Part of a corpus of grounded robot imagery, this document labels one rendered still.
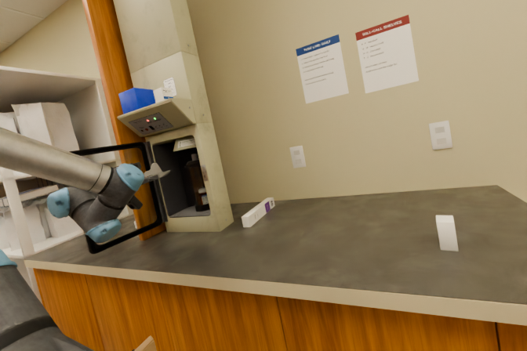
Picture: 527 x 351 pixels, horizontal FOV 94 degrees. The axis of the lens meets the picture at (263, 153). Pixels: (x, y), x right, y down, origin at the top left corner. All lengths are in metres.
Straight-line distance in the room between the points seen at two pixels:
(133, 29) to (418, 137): 1.34
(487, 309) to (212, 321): 0.70
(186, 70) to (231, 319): 0.91
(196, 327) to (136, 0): 1.30
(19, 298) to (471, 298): 0.67
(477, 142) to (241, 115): 1.08
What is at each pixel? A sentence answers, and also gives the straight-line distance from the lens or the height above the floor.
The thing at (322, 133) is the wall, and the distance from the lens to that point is 1.27.
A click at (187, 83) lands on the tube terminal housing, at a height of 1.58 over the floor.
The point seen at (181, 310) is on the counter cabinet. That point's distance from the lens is 1.01.
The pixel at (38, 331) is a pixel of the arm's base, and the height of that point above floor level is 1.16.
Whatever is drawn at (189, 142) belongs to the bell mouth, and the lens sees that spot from 1.15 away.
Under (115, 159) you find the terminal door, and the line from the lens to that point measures 1.20.
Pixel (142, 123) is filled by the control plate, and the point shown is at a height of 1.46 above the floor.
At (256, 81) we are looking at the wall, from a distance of 1.40.
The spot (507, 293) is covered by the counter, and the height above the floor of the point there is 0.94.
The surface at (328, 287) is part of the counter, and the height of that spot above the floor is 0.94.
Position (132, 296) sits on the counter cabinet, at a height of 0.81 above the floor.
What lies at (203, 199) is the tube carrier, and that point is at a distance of 1.20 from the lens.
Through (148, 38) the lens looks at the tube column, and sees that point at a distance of 1.27.
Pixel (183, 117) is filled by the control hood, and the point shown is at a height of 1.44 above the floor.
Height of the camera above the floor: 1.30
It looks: 4 degrees down
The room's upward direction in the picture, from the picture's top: 11 degrees counter-clockwise
